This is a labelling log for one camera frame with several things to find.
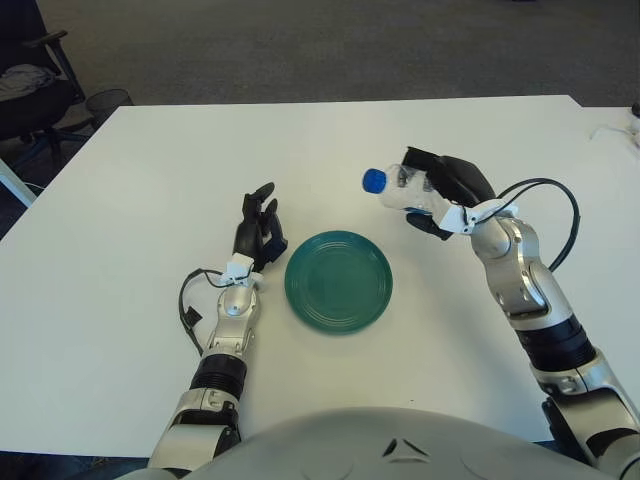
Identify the black wire mesh bin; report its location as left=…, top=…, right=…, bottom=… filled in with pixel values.
left=85, top=89, right=134, bottom=124

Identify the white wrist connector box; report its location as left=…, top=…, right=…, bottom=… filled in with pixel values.
left=439, top=202, right=476, bottom=235
left=222, top=253, right=256, bottom=286

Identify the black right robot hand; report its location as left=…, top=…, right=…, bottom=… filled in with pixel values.
left=402, top=146, right=496, bottom=242

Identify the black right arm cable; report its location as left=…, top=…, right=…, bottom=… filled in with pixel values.
left=469, top=178, right=581, bottom=271

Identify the green round plate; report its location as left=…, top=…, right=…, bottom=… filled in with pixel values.
left=284, top=230, right=395, bottom=335

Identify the white furniture panel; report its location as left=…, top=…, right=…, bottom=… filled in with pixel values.
left=0, top=158, right=37, bottom=209

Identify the black office chair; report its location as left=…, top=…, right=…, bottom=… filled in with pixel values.
left=0, top=0, right=96, bottom=146

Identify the grey robot torso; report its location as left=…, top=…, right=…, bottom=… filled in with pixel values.
left=114, top=407, right=621, bottom=480

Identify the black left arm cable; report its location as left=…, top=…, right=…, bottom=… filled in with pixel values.
left=178, top=267, right=226, bottom=356

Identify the white right wrist connector box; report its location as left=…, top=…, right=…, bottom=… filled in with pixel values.
left=439, top=202, right=476, bottom=235

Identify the clear bottle with blue cap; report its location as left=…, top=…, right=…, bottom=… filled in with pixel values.
left=362, top=162, right=449, bottom=216

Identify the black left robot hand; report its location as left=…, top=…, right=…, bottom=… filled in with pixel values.
left=232, top=182, right=289, bottom=274

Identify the grey cloth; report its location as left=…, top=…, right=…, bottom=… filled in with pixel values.
left=0, top=64, right=61, bottom=99

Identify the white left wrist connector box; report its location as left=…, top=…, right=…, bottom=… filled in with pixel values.
left=222, top=253, right=256, bottom=286

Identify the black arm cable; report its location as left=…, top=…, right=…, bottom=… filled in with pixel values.
left=469, top=178, right=581, bottom=271
left=178, top=267, right=226, bottom=356

